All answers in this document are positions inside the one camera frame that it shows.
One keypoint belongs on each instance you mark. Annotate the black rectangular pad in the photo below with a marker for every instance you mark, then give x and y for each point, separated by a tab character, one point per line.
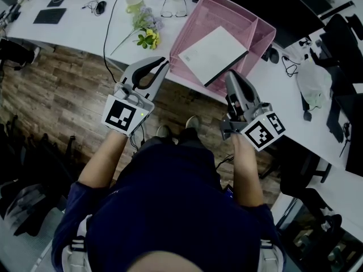
49	16

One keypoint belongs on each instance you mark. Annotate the person's grey shoe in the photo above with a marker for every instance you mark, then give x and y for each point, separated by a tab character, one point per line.
163	131
193	122

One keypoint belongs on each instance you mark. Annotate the person's left forearm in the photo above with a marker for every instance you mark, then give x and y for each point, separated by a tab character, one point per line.
102	163

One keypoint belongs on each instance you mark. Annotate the small black mouse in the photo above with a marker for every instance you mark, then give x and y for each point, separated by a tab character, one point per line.
273	55

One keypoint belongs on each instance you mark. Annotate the black chair with grey cloth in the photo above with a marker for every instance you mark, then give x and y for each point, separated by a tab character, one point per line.
25	191

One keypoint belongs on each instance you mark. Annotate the pink mesh desk organizer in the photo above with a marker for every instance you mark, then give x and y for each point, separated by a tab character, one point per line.
198	27

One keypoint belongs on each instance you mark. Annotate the black laptop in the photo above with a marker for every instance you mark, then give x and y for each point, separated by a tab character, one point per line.
354	135

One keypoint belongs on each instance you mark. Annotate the large black monitor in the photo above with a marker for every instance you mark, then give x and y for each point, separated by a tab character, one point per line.
283	7

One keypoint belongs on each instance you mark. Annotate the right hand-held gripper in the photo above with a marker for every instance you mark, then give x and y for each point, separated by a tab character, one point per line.
261	135

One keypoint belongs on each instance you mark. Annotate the black bar stand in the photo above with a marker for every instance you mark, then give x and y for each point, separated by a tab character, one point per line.
337	9

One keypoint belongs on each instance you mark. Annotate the person's navy shirt torso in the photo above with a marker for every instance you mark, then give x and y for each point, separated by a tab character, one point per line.
170	203

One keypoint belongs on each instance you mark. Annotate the black-rimmed eyeglasses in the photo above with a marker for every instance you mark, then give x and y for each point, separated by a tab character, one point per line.
173	11

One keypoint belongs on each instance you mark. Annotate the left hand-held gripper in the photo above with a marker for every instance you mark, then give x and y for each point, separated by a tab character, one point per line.
122	115

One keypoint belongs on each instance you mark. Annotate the pale yellow cup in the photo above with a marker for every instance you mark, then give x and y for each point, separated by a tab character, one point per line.
134	2

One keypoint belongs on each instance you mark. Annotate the white notebook with black edge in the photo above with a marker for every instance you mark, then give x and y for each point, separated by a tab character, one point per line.
211	54

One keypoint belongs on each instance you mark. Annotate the white plastic bag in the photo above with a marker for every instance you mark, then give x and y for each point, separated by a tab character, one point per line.
314	84

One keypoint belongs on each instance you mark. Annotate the black office chair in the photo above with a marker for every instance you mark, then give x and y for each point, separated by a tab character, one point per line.
297	169
14	54

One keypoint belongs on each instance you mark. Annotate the person's left grey shoe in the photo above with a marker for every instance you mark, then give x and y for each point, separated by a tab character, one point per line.
163	131

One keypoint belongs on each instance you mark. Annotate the black bag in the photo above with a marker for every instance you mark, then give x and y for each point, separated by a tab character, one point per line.
343	44

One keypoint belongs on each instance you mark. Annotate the artificial flower bunch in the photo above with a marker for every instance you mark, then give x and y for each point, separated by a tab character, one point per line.
147	27

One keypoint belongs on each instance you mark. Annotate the person's right forearm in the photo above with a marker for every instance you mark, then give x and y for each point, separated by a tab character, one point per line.
248	171

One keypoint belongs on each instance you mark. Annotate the person's right grey shoe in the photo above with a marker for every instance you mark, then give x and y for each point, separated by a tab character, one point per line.
193	122

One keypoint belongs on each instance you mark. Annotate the person's black trousers legs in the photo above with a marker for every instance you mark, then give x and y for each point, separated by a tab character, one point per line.
175	140

